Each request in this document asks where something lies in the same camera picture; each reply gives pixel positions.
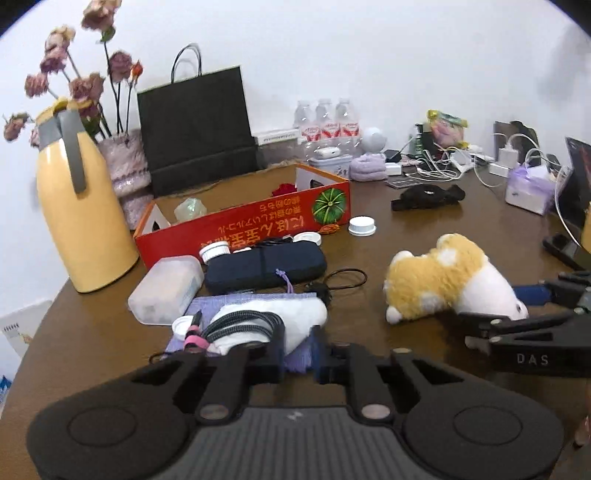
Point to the yellow thermos jug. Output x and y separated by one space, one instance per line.
74 217

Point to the small black device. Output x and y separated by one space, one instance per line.
392 154

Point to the dark framed picture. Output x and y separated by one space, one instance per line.
577 180

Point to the purple cloth pouch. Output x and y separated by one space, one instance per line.
217 302

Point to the black paper bag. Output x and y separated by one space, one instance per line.
198 129

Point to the purple tissue pack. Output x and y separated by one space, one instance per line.
531 189

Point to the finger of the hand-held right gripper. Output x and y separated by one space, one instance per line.
531 294
475 325

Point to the white charger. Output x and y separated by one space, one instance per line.
508 156

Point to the purple folded towel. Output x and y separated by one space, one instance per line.
368 167

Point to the translucent plastic box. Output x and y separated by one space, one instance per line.
164 290

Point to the paper calendar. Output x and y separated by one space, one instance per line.
16 327

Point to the pink knitted vase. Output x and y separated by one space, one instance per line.
127 170

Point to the black card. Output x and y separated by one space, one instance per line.
406 183

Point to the yellow and white plush dog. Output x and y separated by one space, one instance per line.
443 281

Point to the white flat box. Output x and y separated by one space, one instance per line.
277 136

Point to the dark green bottle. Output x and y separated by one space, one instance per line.
419 138

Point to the dried flower bouquet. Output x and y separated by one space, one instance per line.
85 87

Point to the white round lid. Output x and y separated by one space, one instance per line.
214 251
307 237
362 226
181 325

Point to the white earbud case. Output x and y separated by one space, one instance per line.
325 151

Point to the clear water bottle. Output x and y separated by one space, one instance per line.
303 121

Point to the white cloth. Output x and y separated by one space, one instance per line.
291 316

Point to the yellow pink snack packet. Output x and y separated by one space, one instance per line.
445 123

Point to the pink and black pen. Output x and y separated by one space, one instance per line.
194 336

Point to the green crumpled plastic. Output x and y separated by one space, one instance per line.
190 208

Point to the white tissue box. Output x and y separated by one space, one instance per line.
330 165

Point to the white plug adapter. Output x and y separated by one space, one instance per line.
394 168

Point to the pack of water bottles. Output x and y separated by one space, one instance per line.
325 119
347 117

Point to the red cardboard box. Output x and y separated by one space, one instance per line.
258 226

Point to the dark blue zip case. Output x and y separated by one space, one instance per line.
265 270

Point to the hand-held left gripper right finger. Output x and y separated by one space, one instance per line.
319 353

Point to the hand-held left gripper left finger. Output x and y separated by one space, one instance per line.
272 355

